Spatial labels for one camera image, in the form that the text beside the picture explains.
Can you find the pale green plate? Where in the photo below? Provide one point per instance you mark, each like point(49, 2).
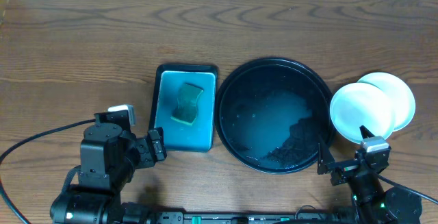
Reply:
point(398, 92)
point(357, 104)

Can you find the round black serving tray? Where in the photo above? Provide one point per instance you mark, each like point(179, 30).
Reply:
point(272, 113)

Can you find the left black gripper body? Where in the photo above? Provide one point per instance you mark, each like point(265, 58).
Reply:
point(150, 147)

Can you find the green yellow sponge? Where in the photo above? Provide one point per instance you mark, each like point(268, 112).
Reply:
point(186, 110)

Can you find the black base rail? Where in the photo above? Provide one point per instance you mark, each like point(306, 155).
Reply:
point(239, 218)

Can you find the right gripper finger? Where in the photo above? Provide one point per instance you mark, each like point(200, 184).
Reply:
point(365, 133)
point(326, 162)

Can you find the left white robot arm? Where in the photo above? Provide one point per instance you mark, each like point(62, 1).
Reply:
point(110, 155)

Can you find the black rectangular water tray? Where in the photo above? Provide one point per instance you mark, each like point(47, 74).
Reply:
point(177, 136)

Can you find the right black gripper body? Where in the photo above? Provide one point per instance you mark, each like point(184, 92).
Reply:
point(343, 172)

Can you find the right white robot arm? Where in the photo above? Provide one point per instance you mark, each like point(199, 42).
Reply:
point(371, 203)

